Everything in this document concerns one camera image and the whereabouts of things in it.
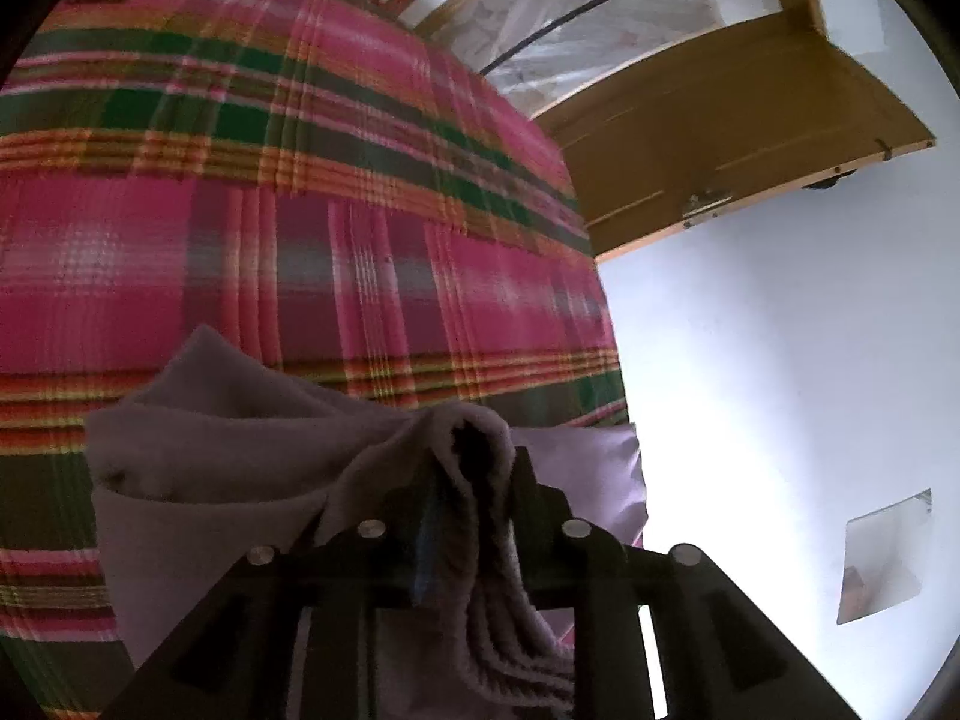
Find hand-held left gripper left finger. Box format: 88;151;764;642
97;491;443;720

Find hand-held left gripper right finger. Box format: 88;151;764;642
512;447;863;720

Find purple fleece pants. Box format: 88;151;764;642
85;324;650;720

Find grey square mat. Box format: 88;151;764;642
835;489;934;626

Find plaid bed sheet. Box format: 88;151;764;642
0;0;631;720

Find wooden door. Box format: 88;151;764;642
532;36;940;265

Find clear plastic curtain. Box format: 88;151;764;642
416;0;788;118

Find black pole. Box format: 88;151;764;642
480;0;760;77

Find metal door handle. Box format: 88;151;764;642
679;186;734;231

